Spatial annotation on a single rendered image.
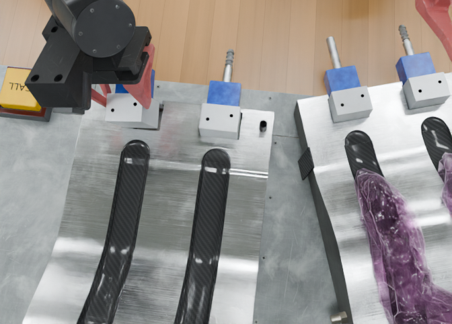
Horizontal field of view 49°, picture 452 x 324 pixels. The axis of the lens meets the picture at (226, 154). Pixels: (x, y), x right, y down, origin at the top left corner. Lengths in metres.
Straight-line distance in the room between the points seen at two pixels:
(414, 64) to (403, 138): 0.11
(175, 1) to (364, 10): 0.31
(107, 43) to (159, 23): 0.39
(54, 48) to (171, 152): 0.22
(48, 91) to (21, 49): 0.40
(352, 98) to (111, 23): 0.37
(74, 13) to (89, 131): 0.28
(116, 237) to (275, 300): 0.23
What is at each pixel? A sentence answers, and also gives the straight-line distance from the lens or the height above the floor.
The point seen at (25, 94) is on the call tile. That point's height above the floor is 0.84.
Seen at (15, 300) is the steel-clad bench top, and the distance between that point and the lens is 0.79.
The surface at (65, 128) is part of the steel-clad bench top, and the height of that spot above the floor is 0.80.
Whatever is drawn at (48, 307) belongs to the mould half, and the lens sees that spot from 0.64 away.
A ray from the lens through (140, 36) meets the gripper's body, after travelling 0.58.
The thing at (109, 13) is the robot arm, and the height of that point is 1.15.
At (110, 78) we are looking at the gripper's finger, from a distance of 0.57.
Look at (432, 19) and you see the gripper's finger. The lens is 0.42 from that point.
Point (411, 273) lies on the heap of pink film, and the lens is 0.65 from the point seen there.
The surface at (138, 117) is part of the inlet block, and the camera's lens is 0.63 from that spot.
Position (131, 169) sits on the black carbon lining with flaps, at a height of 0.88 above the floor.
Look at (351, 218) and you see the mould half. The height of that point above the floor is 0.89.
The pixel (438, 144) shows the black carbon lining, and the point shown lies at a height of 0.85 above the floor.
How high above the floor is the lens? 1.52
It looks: 73 degrees down
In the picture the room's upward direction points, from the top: 8 degrees counter-clockwise
